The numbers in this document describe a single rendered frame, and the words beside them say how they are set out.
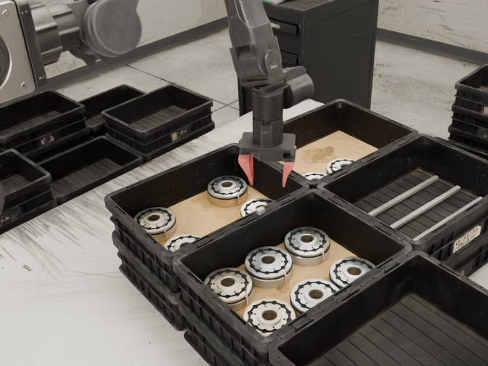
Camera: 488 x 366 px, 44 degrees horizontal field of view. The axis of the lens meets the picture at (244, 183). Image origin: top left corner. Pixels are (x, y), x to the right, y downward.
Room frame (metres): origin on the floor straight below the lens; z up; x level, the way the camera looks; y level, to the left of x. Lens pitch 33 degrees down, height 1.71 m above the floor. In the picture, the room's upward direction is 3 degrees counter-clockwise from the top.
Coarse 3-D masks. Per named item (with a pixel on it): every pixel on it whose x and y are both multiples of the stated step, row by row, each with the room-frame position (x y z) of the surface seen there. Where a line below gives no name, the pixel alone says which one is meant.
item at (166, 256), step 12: (228, 144) 1.40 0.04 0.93; (204, 156) 1.34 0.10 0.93; (168, 168) 1.29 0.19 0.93; (180, 168) 1.29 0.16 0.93; (276, 168) 1.26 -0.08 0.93; (144, 180) 1.24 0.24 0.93; (300, 180) 1.20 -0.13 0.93; (120, 192) 1.19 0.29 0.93; (300, 192) 1.15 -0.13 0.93; (108, 204) 1.15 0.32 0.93; (276, 204) 1.11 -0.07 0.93; (120, 216) 1.10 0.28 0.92; (252, 216) 1.07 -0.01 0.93; (132, 228) 1.06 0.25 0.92; (228, 228) 1.03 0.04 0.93; (144, 240) 1.02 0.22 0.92; (156, 240) 1.00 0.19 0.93; (204, 240) 0.99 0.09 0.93; (156, 252) 0.98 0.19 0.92; (168, 252) 0.96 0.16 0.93; (180, 252) 0.96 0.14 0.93; (168, 264) 0.95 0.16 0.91
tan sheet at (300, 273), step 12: (336, 252) 1.05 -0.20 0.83; (348, 252) 1.05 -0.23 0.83; (324, 264) 1.01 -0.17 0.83; (300, 276) 0.98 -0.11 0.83; (312, 276) 0.97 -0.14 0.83; (324, 276) 0.97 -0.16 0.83; (264, 288) 0.94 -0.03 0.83; (276, 288) 0.94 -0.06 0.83; (288, 288) 0.94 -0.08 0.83; (252, 300) 0.91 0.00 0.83; (288, 300) 0.90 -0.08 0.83; (240, 312) 0.88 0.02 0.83
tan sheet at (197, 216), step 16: (256, 192) 1.31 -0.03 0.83; (176, 208) 1.25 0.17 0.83; (192, 208) 1.25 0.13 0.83; (208, 208) 1.25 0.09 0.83; (224, 208) 1.24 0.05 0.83; (240, 208) 1.24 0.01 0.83; (176, 224) 1.19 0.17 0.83; (192, 224) 1.18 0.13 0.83; (208, 224) 1.18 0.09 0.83; (224, 224) 1.18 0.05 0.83
